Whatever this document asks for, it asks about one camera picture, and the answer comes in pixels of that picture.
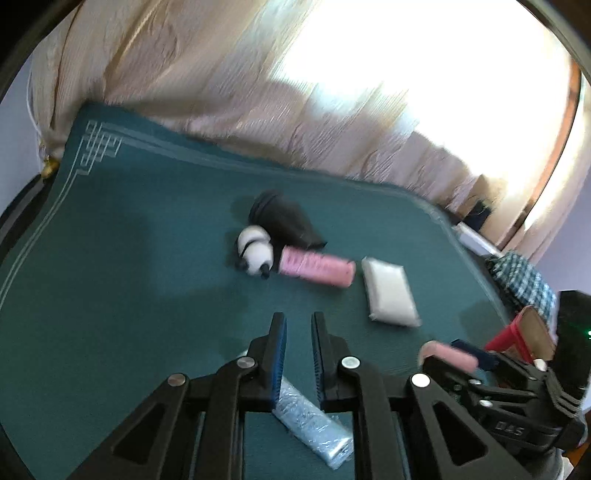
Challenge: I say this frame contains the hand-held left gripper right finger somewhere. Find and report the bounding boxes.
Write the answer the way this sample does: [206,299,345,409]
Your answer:
[310,311,534,480]

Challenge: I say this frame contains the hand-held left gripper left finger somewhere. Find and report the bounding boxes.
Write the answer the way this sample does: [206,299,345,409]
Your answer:
[67,311,288,480]

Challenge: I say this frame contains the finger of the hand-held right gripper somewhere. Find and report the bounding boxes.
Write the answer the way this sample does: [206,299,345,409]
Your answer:
[422,357,490,402]
[450,339,499,370]

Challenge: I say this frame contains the pink hair roller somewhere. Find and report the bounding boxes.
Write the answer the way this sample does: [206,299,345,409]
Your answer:
[418,340,480,374]
[279,246,357,289]

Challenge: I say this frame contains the red storage box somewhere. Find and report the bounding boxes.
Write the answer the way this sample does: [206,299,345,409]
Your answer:
[485,305,559,365]

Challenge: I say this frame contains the clear plastic packet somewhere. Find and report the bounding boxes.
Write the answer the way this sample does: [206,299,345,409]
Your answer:
[240,351,354,470]

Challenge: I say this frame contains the person's right forearm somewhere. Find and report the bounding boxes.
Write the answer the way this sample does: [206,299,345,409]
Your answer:
[536,448,575,480]

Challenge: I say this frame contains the plaid cloth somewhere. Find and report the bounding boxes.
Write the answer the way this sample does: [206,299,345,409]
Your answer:
[485,250,557,319]

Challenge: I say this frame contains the white soft packet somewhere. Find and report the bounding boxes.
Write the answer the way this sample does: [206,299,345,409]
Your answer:
[361,257,422,328]

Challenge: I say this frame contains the panda figurine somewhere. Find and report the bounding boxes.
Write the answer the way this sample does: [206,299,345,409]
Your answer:
[236,224,274,279]

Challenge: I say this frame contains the white power strip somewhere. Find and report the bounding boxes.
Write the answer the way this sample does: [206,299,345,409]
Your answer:
[455,222,502,257]

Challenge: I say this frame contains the black pouch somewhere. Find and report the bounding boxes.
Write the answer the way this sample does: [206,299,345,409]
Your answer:
[249,190,328,250]

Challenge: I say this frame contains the dark pen holder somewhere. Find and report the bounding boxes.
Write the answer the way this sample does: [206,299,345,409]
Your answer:
[466,198,492,232]

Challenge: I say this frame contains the cream patterned curtain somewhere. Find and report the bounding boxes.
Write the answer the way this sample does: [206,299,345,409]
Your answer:
[28,0,591,264]

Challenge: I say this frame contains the wooden window frame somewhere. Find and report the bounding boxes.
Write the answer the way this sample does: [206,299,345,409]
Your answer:
[503,60,583,250]

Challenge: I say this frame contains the white cable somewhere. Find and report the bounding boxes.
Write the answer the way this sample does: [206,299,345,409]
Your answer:
[25,69,47,153]

